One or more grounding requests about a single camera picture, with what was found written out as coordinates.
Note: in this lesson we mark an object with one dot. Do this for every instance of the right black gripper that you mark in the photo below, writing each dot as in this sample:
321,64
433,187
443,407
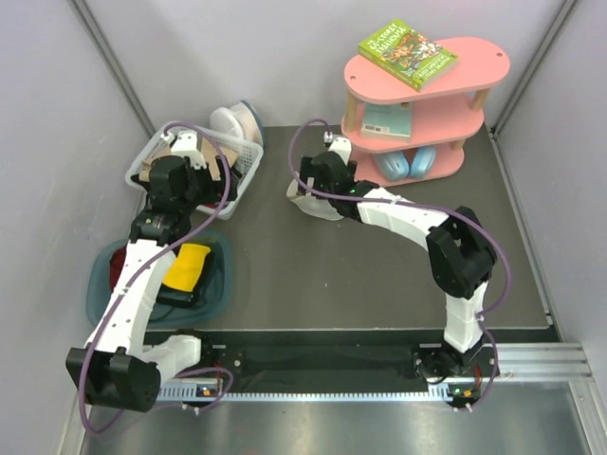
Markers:
308,172

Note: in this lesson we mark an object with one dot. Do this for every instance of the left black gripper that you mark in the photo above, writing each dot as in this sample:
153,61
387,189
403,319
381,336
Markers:
216,188

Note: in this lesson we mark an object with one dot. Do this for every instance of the white mesh laundry bag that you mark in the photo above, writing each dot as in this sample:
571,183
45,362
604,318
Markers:
310,205

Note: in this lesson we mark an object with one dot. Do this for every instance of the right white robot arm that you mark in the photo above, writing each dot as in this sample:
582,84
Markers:
461,258

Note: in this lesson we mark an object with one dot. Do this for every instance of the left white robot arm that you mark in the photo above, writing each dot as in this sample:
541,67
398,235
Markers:
114,369

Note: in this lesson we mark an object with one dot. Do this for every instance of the white plastic basket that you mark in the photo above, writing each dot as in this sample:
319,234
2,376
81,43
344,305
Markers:
249,156

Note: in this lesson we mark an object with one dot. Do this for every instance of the light blue headphones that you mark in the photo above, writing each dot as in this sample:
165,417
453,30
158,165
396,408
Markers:
397,165

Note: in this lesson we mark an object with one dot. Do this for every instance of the pink three-tier shelf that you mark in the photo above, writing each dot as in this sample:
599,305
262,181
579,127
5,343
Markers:
447,112

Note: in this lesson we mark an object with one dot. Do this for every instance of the teal book on shelf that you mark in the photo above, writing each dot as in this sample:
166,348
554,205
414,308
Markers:
389,121

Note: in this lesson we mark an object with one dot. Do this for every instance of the yellow cloth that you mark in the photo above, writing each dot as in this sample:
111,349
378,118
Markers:
187,268

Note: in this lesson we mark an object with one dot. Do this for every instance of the dark red knit cloth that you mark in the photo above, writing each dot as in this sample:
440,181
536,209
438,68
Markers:
116,263

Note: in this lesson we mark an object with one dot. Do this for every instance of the teal plastic tub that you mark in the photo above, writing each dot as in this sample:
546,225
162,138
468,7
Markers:
212,299

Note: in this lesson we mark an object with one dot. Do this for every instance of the green paperback book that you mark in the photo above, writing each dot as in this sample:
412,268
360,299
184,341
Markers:
407,54

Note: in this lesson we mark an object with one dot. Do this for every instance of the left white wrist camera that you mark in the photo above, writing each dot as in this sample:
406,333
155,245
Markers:
185,145

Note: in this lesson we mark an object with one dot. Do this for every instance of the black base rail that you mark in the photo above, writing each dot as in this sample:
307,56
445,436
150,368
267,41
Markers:
337,361

